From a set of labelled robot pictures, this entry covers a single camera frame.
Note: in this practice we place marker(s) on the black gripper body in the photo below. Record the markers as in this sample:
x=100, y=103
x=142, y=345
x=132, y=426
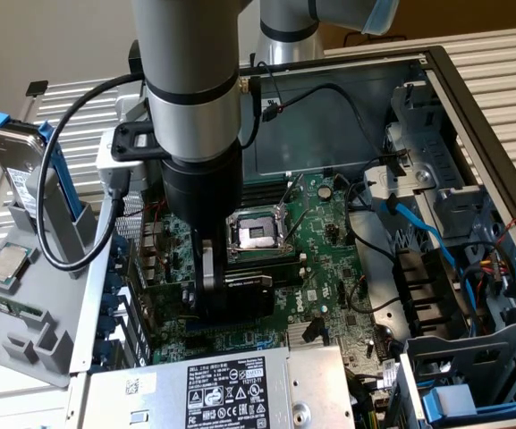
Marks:
x=201, y=192

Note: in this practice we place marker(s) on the green graphics card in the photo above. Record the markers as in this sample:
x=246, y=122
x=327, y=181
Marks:
x=251, y=299

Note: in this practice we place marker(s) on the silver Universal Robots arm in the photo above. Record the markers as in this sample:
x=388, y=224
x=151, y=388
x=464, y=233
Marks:
x=186, y=44

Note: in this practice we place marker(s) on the blue expansion slot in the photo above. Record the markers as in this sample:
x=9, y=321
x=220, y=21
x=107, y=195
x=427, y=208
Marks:
x=222, y=326

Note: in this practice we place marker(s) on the empty black RAM slot row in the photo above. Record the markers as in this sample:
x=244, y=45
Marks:
x=262, y=192

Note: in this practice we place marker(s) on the CPU socket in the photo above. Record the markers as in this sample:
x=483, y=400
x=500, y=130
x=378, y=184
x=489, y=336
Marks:
x=259, y=234

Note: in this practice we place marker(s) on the short black expansion slot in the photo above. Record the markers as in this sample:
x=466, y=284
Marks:
x=195, y=342

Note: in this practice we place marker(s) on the blue card retainer clip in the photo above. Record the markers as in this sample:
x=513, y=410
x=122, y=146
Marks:
x=102, y=347
x=119, y=250
x=112, y=281
x=110, y=303
x=107, y=325

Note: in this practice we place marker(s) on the silver chipset heatsink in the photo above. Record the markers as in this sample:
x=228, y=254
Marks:
x=295, y=333

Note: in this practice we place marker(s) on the green Dell motherboard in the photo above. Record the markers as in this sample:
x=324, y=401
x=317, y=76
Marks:
x=324, y=254

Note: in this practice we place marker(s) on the round coin battery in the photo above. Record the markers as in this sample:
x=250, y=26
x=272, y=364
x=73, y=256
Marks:
x=326, y=192

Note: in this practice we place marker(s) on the open grey PC case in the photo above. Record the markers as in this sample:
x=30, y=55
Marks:
x=329, y=129

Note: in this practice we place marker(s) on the grey power supply unit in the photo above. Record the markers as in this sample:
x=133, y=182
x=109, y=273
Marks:
x=320, y=371

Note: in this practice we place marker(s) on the black box device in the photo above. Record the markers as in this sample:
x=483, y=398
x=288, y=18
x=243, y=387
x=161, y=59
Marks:
x=134, y=56

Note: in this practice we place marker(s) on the hard disk in blue carrier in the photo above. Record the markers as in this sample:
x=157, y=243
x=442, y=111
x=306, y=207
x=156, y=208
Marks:
x=14, y=152

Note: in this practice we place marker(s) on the silver CPU chip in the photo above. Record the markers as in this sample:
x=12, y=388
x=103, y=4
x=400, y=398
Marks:
x=5, y=266

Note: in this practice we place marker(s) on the loose green RAM stick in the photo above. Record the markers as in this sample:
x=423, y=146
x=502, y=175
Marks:
x=7, y=304

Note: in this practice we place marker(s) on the silver metal drive cage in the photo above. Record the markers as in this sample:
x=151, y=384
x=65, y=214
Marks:
x=436, y=147

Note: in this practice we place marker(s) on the grey plastic disk bay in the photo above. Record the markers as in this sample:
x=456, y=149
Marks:
x=463, y=353

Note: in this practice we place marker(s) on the blue disk bay carrier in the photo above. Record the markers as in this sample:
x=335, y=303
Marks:
x=508, y=409

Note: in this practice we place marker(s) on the black camera bracket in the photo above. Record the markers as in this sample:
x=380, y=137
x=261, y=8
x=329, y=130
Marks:
x=121, y=147

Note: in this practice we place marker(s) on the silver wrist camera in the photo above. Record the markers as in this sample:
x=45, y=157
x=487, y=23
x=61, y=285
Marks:
x=110, y=172

